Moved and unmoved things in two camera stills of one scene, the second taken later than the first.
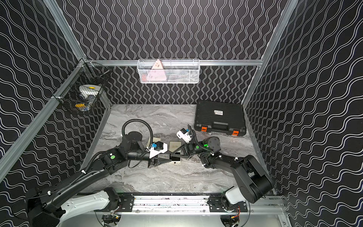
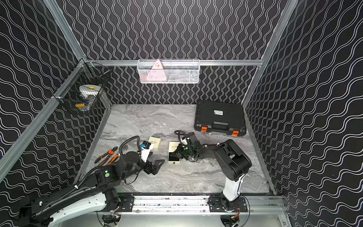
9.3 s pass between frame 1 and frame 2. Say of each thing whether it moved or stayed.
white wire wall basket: stayed
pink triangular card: stayed
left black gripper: moved
